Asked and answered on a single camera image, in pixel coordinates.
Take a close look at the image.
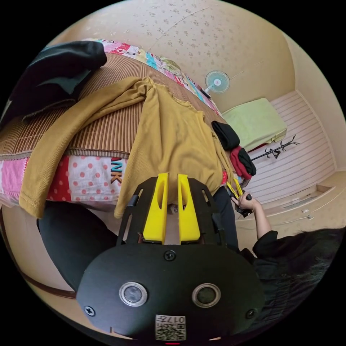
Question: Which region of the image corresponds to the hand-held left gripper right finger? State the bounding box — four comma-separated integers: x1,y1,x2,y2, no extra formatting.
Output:
177,174,201,242

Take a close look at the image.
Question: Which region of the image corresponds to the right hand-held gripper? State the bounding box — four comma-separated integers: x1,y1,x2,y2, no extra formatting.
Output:
226,178,253,218

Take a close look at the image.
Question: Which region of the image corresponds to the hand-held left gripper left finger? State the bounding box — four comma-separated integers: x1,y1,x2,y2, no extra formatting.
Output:
143,172,170,242

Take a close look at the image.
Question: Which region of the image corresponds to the yellow long sleeve shirt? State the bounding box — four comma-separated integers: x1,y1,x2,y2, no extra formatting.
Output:
19,76,236,219

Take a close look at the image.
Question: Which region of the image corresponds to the person's right forearm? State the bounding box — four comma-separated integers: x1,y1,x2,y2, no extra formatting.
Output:
253,204,273,240

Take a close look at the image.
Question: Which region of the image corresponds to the person's right hand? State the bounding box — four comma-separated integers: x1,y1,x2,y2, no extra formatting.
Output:
233,192,262,214

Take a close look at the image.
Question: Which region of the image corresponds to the pile of clothes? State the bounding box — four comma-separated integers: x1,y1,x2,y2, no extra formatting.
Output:
211,120,257,180

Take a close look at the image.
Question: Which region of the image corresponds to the black coat rack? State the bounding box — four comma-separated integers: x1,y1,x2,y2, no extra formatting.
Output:
250,134,300,163

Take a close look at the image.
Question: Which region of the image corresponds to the bed with mat and patchwork quilt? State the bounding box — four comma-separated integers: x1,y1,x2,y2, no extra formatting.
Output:
0,37,234,209

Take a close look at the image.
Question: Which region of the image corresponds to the person's body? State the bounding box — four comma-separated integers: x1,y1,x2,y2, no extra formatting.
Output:
36,186,345,333

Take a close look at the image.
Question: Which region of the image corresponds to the white and blue fan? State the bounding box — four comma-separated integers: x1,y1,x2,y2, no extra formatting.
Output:
199,70,231,99

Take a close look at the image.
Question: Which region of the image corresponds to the black garment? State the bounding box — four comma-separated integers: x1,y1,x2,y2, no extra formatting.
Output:
0,40,108,128

